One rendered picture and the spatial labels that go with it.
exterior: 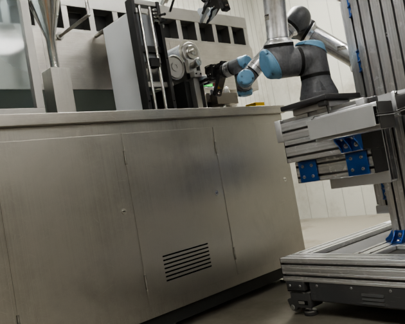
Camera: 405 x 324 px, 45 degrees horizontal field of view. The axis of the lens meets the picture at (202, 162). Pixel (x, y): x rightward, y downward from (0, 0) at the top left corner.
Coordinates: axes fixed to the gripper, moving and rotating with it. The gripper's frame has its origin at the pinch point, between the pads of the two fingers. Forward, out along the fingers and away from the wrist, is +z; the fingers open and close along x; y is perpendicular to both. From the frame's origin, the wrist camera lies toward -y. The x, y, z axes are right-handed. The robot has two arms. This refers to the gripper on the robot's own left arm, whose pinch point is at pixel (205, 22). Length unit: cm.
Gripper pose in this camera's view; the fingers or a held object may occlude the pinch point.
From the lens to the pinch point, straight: 254.3
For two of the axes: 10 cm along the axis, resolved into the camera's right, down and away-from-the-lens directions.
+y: -5.6, -6.6, 5.0
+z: -4.0, 7.4, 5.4
